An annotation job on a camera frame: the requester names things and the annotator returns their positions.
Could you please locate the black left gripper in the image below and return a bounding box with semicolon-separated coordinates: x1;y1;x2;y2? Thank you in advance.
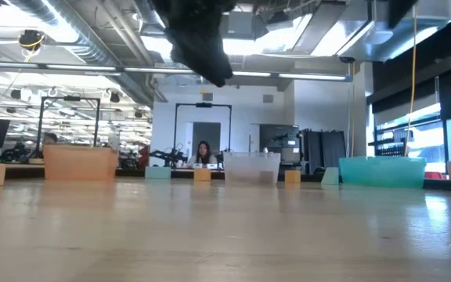
150;0;238;88

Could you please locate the black gantry frame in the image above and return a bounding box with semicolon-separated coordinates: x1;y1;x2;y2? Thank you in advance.
173;103;233;152
36;96;101;157

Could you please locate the orange plastic bin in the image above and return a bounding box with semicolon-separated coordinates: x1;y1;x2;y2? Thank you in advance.
43;144;119;181

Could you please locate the clear plastic bin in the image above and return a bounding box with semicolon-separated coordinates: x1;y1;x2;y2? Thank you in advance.
222;151;282;185

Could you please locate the teal block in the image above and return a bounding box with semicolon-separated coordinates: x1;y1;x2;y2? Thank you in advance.
320;167;341;186
144;166;172;181

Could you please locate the black yellow cable reel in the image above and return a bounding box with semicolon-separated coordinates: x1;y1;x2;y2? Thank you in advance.
17;29;45;52

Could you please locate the black aluminium frame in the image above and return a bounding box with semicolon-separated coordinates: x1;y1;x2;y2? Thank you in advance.
5;167;451;193

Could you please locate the yellow hanging cable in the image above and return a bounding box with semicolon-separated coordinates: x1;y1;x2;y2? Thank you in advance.
404;3;418;157

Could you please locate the teal plastic bin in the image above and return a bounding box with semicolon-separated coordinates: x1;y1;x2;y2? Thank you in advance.
338;156;428;190

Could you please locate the dark cabinet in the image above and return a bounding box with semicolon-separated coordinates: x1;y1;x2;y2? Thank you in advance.
259;124;301;173

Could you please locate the orange cube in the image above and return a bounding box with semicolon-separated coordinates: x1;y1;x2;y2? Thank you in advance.
284;169;301;184
193;168;212;183

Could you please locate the dark curtain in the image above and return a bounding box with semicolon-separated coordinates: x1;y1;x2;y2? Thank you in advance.
301;128;347;173

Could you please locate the silver air duct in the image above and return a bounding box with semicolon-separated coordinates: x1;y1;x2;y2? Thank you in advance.
338;0;451;63

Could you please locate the long ceiling light bar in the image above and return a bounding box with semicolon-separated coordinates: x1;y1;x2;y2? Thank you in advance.
0;60;354;82

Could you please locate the seated person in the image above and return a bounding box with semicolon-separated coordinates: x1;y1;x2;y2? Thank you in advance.
188;140;218;165

